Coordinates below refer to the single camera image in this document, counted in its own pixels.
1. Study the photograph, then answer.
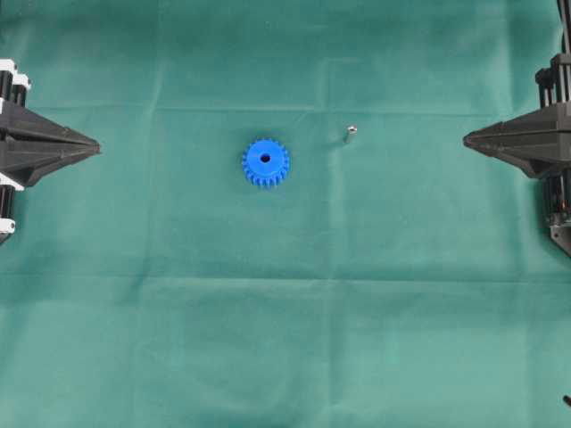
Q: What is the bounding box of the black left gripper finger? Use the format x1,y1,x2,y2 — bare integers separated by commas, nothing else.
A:
1,103,99,147
1,144,100,187

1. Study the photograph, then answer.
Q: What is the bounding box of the small silver metal shaft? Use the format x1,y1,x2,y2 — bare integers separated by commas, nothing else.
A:
343,125,358,144

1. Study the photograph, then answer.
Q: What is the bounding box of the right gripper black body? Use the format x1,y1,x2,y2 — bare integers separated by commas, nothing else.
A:
534,52,571,258

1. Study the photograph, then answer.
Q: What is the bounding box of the black cable right edge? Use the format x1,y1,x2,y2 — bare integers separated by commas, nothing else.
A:
555,0,571,57

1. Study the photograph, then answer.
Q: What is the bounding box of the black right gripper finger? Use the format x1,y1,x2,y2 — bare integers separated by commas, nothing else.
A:
463,138,570,179
463,104,570,145

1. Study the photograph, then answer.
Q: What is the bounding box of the green cloth mat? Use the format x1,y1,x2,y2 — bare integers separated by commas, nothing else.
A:
1,1,570,427

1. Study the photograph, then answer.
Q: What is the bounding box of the blue plastic gear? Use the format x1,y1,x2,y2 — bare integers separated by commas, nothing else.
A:
242,138,290,188

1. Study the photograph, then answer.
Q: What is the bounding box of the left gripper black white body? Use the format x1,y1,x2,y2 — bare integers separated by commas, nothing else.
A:
0,58,33,244

